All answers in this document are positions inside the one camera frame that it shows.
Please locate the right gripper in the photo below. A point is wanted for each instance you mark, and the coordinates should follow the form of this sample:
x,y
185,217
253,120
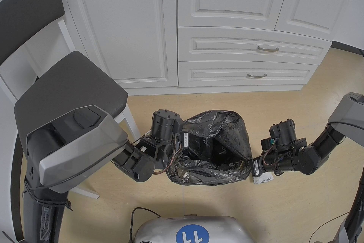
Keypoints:
x,y
287,165

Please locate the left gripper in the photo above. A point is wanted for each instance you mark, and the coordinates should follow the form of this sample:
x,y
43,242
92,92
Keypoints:
x,y
179,148

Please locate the black plastic bag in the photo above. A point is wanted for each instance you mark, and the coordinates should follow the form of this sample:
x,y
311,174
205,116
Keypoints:
x,y
221,134

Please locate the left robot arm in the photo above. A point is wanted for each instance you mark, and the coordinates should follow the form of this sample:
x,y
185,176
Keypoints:
x,y
71,145

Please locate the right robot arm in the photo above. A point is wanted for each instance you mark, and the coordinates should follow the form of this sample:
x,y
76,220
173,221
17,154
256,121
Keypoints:
x,y
341,116

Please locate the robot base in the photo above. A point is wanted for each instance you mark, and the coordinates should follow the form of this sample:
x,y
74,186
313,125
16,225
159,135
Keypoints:
x,y
170,230

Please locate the white printed wrapper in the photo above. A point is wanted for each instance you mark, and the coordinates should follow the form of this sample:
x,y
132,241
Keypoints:
x,y
264,178

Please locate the white chair grey cushions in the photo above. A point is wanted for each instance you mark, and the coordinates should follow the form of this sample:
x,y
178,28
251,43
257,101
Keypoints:
x,y
71,80

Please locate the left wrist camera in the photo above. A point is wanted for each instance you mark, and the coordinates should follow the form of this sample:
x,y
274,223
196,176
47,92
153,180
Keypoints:
x,y
179,126

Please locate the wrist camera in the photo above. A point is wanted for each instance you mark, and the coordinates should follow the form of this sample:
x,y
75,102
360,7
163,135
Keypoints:
x,y
179,126
274,132

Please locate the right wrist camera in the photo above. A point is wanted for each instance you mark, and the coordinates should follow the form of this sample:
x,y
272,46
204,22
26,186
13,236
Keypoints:
x,y
274,132

